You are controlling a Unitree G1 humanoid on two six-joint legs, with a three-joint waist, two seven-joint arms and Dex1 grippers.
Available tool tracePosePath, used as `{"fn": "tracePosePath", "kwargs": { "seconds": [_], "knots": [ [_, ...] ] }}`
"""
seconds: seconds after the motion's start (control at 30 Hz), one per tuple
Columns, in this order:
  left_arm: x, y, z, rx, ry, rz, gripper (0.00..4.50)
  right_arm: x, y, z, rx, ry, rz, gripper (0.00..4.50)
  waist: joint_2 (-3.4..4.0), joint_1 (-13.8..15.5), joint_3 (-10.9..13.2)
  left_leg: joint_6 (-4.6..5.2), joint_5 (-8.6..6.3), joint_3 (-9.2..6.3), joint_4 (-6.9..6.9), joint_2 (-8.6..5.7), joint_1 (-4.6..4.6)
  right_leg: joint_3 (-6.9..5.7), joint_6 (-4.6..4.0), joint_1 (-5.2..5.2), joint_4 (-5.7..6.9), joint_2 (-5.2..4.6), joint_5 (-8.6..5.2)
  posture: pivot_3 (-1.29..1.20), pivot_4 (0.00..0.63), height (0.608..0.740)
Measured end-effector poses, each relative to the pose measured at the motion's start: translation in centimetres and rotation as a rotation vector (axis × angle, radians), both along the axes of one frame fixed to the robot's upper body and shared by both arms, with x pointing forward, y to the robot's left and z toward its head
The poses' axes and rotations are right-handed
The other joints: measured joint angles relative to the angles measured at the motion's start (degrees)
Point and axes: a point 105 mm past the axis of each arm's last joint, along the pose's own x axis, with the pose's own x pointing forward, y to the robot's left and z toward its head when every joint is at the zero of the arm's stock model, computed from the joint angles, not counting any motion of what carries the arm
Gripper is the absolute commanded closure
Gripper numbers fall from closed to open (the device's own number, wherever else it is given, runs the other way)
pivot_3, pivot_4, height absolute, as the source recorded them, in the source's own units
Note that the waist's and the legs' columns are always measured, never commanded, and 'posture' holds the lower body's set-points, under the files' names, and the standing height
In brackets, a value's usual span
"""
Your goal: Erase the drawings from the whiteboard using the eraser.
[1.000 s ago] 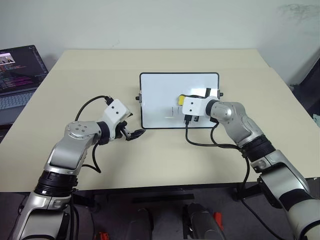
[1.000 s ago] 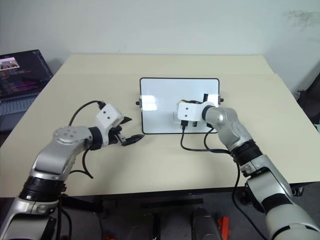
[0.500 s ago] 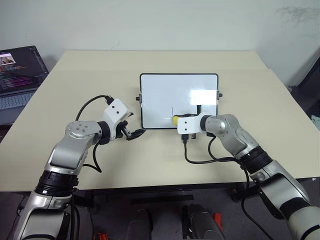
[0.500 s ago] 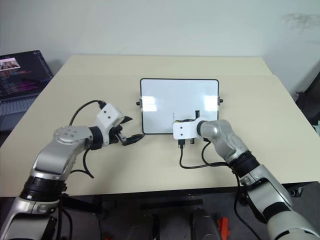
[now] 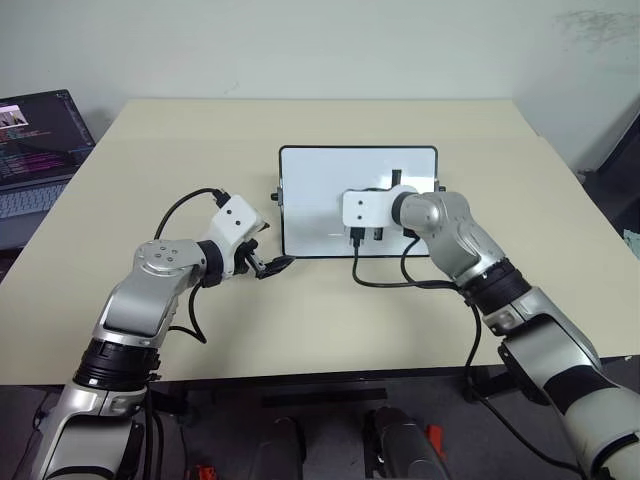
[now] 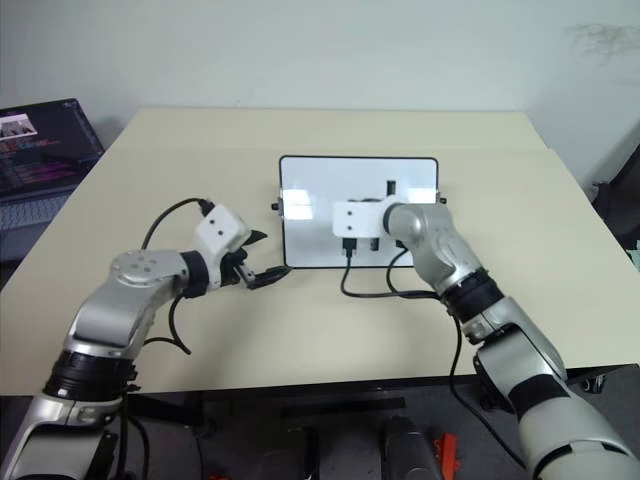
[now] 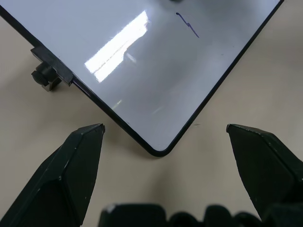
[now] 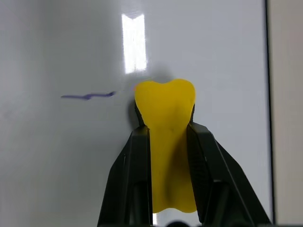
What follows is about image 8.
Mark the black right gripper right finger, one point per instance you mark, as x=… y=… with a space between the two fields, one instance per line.
x=217 y=179

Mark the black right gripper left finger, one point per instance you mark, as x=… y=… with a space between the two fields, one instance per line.
x=129 y=179

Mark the yellow foam eraser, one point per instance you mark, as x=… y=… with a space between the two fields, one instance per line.
x=169 y=142

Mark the white board with black frame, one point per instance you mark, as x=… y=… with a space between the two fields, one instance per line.
x=71 y=142

